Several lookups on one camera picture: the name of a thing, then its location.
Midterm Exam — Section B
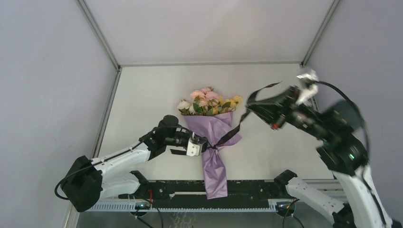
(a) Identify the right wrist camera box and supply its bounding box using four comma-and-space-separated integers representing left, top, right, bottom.
296, 69, 319, 105

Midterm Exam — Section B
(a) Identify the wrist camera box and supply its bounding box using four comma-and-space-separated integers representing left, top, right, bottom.
186, 136, 209, 156
296, 69, 319, 105

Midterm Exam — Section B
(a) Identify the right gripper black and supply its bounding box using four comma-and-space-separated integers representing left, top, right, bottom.
244, 84, 330, 139

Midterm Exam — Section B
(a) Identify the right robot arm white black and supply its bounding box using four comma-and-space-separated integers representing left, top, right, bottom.
246, 86, 402, 228

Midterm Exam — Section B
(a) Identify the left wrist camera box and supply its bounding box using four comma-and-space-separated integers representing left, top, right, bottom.
186, 136, 209, 156

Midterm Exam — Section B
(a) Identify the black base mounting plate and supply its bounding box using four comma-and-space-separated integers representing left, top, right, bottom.
135, 180, 292, 209

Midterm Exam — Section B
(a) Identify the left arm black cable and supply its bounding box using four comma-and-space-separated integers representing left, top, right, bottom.
54, 125, 196, 228

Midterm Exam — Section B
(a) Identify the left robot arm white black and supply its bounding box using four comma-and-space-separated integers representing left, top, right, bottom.
54, 115, 202, 212

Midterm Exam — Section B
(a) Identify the pink fake flower stem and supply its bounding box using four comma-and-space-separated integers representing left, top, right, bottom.
190, 87, 220, 107

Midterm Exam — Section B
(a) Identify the white cable duct strip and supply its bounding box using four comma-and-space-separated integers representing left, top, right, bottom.
86, 201, 278, 212

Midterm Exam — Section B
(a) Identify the pink wrapping paper sheet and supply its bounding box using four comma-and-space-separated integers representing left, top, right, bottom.
184, 112, 241, 200

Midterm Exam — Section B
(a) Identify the white fake flower stem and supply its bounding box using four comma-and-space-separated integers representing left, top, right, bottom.
177, 100, 195, 115

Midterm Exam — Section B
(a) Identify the yellow fake flower stem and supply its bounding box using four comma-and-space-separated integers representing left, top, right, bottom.
212, 95, 243, 115

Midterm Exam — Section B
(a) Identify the black strap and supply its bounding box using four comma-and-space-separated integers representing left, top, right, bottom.
170, 82, 281, 156

